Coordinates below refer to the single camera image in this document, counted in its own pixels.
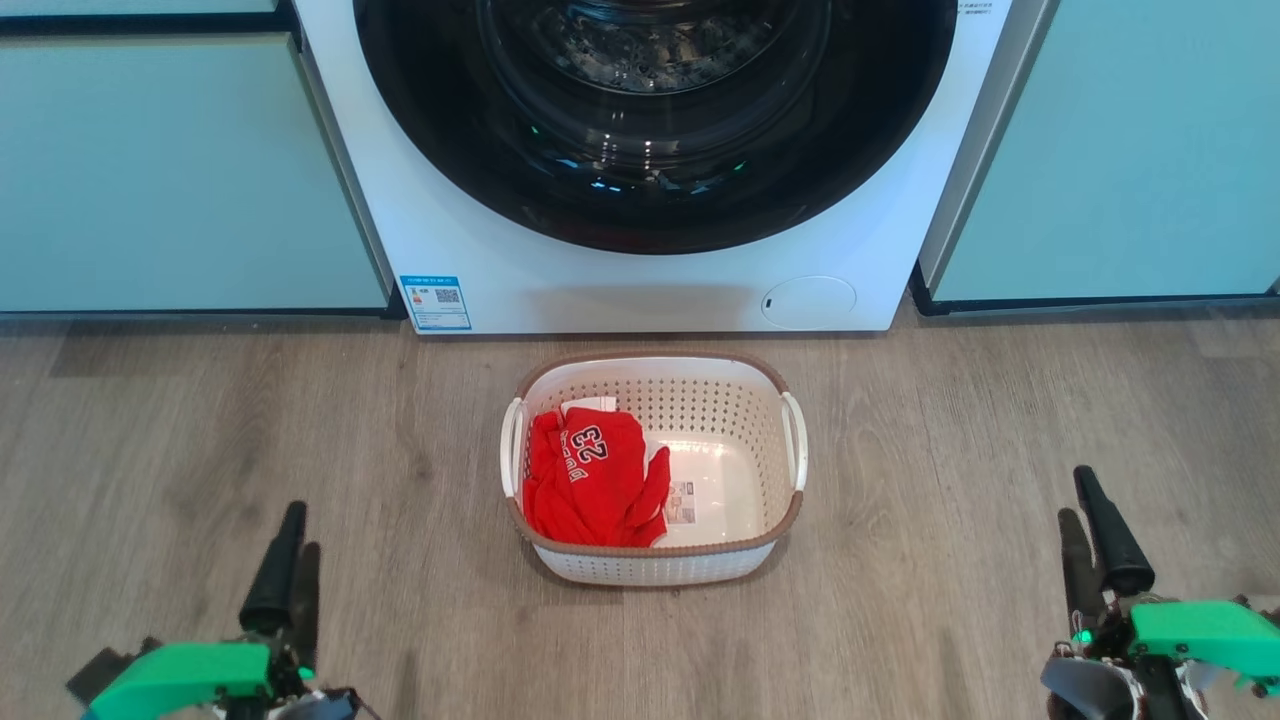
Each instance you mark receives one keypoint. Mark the stainless steel washer drum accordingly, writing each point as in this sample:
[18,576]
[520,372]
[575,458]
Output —
[650,45]

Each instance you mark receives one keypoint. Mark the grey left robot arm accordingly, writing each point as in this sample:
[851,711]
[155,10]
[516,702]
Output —
[320,708]

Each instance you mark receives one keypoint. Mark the red jersey with number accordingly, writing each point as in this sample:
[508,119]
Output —
[580,480]

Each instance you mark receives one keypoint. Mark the teal cabinet with grey side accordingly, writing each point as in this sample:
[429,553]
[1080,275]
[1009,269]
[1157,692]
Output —
[1130,150]

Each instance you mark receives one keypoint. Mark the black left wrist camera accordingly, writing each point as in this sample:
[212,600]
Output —
[105,672]

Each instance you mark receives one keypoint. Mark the paper label inside basket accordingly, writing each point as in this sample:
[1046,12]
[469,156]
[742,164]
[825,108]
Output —
[681,503]

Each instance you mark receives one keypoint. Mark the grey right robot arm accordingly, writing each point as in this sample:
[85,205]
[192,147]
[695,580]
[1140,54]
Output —
[1090,690]

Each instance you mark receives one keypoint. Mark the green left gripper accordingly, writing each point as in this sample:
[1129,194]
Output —
[180,675]

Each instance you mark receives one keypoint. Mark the blue energy label sticker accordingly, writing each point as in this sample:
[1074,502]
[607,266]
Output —
[436,303]

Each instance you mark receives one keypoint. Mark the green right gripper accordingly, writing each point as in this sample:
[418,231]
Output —
[1200,630]

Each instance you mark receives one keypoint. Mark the round white filter cover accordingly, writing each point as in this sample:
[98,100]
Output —
[808,302]

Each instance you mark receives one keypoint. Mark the teal cabinet beside energy label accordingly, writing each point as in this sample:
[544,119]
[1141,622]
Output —
[170,170]

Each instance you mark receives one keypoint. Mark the plain red garment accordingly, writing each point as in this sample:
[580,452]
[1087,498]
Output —
[652,500]

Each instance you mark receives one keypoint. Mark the washing machine glass door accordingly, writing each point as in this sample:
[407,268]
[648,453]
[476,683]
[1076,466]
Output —
[560,190]

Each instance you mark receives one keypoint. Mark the white front-load washing machine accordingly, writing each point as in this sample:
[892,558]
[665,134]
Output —
[480,260]

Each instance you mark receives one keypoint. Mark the white perforated laundry basket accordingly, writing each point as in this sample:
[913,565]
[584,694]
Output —
[720,560]

